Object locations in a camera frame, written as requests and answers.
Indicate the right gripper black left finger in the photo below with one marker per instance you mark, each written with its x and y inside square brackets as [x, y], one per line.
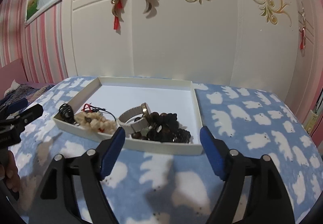
[56, 201]

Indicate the white wardrobe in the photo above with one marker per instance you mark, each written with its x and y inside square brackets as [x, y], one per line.
[243, 43]

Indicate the blue polar bear blanket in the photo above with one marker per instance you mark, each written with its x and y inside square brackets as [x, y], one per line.
[155, 182]

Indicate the cream organza scrunchie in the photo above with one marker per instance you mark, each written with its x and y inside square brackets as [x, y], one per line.
[109, 126]

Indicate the red knotted cord pendant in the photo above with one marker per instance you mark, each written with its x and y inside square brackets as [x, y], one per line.
[87, 107]

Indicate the purple striped knitted bedspread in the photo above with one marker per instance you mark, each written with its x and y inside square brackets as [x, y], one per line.
[31, 93]

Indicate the pink headboard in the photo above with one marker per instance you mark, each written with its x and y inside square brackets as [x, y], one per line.
[9, 73]

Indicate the person's left hand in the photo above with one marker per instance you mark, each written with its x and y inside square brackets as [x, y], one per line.
[11, 172]

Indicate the shallow white cardboard box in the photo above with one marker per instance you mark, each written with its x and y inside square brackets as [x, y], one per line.
[132, 101]

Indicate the red tassel on handle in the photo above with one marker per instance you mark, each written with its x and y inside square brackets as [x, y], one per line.
[117, 6]

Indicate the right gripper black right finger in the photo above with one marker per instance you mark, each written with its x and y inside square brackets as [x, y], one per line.
[267, 200]

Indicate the white strap wristwatch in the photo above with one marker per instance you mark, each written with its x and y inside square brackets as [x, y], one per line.
[135, 119]

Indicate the black hair scrunchie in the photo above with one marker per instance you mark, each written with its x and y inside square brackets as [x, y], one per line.
[166, 128]

